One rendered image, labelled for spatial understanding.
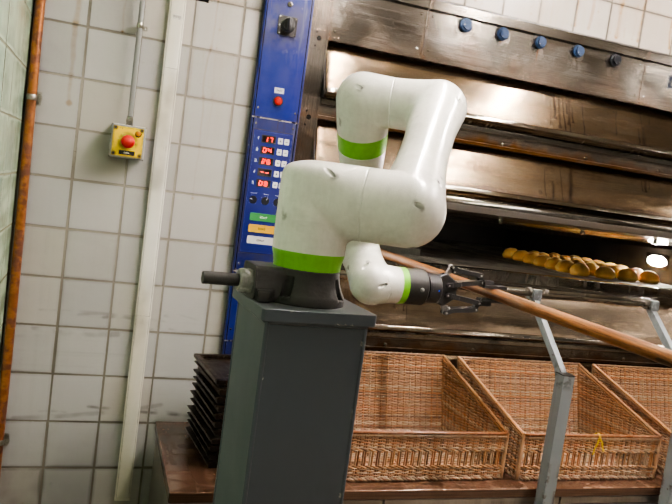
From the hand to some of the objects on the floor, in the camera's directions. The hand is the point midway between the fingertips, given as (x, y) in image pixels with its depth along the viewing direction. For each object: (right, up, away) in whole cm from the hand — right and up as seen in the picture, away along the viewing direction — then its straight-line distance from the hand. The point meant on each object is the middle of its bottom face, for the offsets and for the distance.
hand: (492, 293), depth 184 cm
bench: (+14, -116, +64) cm, 134 cm away
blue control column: (-112, -92, +148) cm, 207 cm away
